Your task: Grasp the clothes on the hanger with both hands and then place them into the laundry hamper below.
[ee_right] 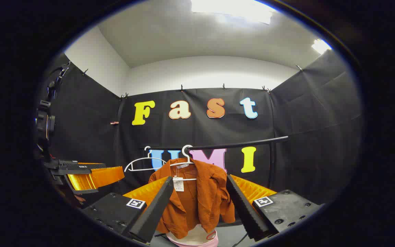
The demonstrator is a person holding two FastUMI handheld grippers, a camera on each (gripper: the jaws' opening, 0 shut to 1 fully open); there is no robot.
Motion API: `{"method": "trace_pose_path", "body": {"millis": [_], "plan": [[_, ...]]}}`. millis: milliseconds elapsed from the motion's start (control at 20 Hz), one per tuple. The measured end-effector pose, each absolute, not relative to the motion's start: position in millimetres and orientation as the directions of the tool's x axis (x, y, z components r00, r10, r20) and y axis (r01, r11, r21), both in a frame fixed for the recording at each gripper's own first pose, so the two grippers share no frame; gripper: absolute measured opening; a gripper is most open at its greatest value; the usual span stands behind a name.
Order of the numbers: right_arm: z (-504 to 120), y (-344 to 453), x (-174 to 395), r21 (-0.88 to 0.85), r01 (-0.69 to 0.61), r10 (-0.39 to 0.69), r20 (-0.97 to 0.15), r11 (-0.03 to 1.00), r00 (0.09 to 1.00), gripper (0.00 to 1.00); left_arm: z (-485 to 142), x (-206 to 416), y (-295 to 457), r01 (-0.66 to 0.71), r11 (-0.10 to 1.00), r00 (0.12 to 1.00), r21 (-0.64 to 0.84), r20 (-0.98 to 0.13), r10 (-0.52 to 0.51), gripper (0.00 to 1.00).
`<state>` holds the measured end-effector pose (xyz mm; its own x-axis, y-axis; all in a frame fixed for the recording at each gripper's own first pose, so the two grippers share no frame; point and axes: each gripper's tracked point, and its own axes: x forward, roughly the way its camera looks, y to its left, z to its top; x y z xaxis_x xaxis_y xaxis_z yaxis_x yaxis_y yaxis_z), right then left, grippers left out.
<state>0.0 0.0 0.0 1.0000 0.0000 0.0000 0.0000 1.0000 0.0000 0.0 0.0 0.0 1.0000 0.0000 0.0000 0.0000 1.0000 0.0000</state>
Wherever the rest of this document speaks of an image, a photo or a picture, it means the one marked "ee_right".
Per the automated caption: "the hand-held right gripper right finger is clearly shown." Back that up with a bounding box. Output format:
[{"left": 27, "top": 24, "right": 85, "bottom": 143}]
[{"left": 226, "top": 174, "right": 322, "bottom": 241}]

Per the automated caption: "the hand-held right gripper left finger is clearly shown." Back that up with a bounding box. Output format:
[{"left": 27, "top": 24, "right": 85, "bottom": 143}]
[{"left": 81, "top": 176, "right": 175, "bottom": 244}]

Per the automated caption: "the orange knit cardigan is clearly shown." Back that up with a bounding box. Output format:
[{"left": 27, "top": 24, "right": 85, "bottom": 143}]
[{"left": 148, "top": 158, "right": 236, "bottom": 239}]

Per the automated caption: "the white laundry hamper pink rim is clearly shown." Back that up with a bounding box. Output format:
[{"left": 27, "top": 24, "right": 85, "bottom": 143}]
[{"left": 166, "top": 225, "right": 219, "bottom": 247}]

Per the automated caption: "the white plastic clothes hanger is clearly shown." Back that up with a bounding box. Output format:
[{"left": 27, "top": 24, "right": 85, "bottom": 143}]
[
  {"left": 124, "top": 146, "right": 168, "bottom": 173},
  {"left": 169, "top": 144, "right": 198, "bottom": 181}
]

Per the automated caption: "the black clothes rack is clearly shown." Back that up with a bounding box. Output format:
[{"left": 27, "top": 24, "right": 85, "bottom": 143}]
[{"left": 141, "top": 136, "right": 289, "bottom": 189}]

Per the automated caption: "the black backdrop cloth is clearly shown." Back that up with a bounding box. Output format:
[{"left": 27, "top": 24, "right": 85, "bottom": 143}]
[{"left": 45, "top": 49, "right": 362, "bottom": 206}]

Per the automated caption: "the small ceiling light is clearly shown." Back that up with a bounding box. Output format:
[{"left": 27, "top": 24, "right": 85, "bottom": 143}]
[{"left": 311, "top": 39, "right": 332, "bottom": 55}]

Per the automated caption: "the large ceiling light panel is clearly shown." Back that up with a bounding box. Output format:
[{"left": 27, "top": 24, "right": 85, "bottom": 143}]
[{"left": 191, "top": 0, "right": 275, "bottom": 24}]

